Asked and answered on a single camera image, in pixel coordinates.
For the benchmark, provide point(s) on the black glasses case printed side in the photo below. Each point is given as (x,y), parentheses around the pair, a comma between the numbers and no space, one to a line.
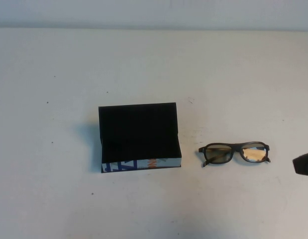
(138,134)

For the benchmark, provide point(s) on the dark framed glasses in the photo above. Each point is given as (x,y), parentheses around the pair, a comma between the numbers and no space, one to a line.
(237,145)

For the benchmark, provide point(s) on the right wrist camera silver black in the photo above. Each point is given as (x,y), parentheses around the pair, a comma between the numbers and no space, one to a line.
(304,164)

